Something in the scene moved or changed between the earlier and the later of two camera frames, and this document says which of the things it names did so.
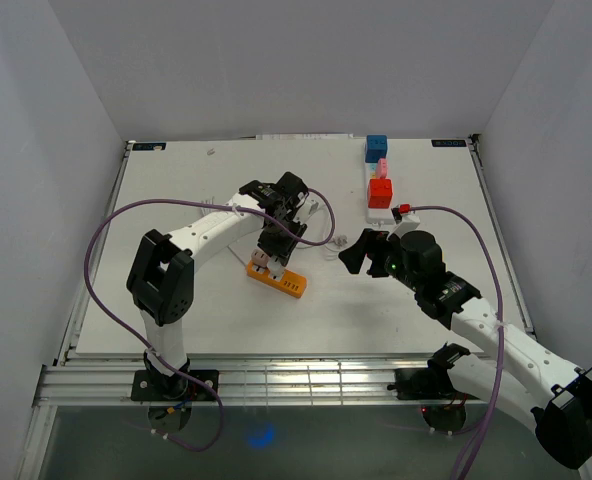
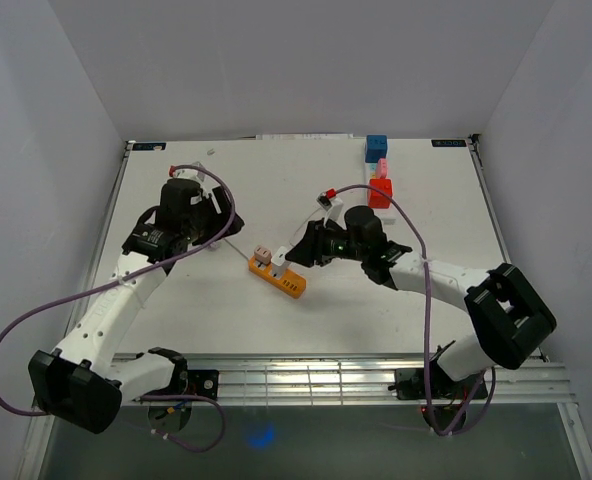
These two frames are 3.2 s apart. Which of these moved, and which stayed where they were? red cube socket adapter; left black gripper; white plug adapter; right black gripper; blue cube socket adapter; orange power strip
Moved: left black gripper; right black gripper
Stayed: blue cube socket adapter; orange power strip; white plug adapter; red cube socket adapter
